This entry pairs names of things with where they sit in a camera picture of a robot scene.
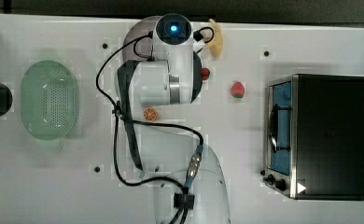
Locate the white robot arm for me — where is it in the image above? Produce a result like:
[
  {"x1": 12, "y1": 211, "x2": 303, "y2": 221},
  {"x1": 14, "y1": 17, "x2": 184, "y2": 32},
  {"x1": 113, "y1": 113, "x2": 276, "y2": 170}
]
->
[{"x1": 115, "y1": 13, "x2": 231, "y2": 224}]

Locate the pink plate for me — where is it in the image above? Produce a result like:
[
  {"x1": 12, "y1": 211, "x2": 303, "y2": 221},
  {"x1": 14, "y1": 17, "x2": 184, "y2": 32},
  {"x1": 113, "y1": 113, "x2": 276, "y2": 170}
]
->
[{"x1": 122, "y1": 16, "x2": 161, "y2": 62}]

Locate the orange slice toy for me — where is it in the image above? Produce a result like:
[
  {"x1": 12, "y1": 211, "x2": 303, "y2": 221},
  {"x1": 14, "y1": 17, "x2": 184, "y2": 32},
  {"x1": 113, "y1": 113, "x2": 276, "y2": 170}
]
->
[{"x1": 143, "y1": 107, "x2": 158, "y2": 122}]

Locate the small red fruit toy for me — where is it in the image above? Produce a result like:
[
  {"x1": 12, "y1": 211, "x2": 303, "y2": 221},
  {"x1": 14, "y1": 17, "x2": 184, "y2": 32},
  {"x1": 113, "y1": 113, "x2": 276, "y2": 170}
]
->
[{"x1": 202, "y1": 67, "x2": 211, "y2": 80}]

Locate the red strawberry toy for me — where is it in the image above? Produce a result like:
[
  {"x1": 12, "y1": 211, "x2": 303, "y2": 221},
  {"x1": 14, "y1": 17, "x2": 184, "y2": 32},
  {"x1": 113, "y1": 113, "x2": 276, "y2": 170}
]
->
[{"x1": 231, "y1": 81, "x2": 245, "y2": 98}]

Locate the yellow banana toy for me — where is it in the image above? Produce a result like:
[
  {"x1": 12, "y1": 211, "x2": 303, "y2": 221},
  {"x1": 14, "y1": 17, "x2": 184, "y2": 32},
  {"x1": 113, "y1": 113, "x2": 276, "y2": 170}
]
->
[{"x1": 203, "y1": 19, "x2": 223, "y2": 58}]

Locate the silver toaster oven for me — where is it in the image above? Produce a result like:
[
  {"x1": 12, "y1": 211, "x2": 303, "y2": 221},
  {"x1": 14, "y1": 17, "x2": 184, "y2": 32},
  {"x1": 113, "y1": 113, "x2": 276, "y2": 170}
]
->
[{"x1": 260, "y1": 74, "x2": 364, "y2": 201}]

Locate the green perforated colander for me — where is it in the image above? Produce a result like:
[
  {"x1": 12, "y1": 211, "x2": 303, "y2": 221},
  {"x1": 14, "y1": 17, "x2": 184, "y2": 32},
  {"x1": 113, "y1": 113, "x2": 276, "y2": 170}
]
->
[{"x1": 20, "y1": 54, "x2": 78, "y2": 148}]

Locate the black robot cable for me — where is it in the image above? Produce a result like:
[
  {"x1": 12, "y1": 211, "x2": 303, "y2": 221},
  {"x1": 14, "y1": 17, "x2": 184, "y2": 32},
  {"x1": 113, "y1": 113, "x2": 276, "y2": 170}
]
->
[{"x1": 95, "y1": 26, "x2": 216, "y2": 224}]

